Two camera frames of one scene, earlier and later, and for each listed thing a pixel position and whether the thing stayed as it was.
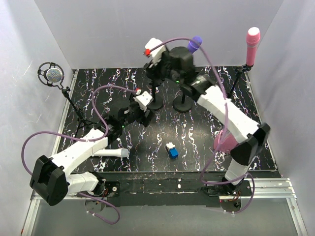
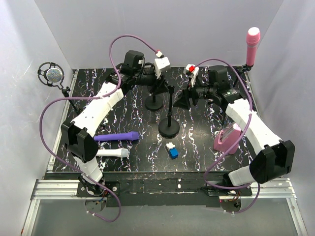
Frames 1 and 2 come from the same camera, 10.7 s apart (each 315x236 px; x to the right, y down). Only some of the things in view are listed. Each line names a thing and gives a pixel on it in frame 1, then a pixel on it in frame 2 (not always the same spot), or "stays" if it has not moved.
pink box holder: (225, 141) stays
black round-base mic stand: (158, 100) stays
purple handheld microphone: (194, 43) → (132, 135)
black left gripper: (143, 120) → (161, 86)
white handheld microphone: (120, 153) stays
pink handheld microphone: (253, 36) stays
